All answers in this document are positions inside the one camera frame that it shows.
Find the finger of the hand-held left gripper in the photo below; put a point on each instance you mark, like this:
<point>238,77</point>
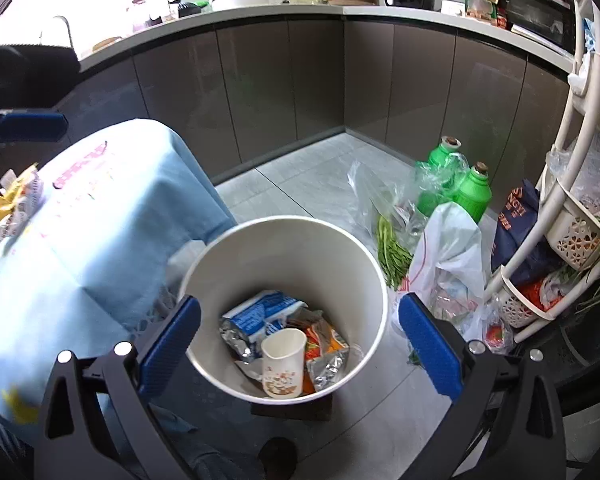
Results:
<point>25,75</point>
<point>30,126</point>

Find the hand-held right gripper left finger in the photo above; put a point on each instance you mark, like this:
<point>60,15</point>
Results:
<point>170,345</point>

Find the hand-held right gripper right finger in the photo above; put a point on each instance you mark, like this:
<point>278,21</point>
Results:
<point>430,350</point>

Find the blue white packet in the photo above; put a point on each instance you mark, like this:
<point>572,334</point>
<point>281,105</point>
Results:
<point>260,312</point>

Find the orange snack bag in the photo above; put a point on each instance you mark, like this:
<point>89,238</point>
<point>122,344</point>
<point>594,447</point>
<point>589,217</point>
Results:
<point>325,347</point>

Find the white printed paper cup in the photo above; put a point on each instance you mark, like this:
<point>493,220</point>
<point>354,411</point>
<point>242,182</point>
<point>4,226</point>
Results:
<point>282,360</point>

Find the white paper bucket bin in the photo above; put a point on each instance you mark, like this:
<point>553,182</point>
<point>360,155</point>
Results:
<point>290,250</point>

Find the yellow white crumpled wrapper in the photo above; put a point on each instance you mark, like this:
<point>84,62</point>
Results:
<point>15,200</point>

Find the white plastic bag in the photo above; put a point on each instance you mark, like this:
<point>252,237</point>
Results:
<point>450,250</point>

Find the person's leg in jeans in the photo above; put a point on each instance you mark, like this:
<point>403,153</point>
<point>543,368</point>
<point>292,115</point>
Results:
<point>205,455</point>

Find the blue cartoon printed tablecloth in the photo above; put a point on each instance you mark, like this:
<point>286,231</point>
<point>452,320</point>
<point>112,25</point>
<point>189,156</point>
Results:
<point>105,220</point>

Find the navy bag with orange print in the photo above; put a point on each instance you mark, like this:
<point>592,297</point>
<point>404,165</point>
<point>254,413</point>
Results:
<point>517,225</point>

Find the black shoe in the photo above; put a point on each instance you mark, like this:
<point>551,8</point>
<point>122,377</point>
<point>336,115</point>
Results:
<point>277,457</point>

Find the green plastic bottle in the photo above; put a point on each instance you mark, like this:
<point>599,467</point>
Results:
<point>472,192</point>
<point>442,175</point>

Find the clear plastic bag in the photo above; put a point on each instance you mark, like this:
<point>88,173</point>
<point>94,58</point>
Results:
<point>375,190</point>

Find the dark kitchen cabinets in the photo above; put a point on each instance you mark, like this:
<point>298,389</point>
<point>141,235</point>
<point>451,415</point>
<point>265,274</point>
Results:
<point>280,85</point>

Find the white storage rack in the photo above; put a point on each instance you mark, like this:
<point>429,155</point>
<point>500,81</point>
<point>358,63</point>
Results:
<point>580,125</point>

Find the black microwave oven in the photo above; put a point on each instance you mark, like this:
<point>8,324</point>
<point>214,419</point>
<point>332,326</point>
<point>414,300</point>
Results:
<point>535,15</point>

